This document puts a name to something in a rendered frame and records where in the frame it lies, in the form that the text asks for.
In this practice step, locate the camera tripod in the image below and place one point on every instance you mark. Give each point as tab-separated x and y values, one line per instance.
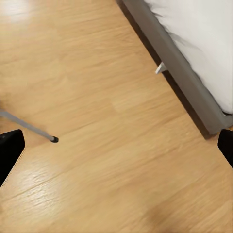
26	125

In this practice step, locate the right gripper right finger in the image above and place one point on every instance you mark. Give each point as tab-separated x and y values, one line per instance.
225	144

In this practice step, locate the bed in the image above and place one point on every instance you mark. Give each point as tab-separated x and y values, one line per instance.
194	39

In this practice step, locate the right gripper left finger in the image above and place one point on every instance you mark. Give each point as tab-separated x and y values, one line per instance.
11	146

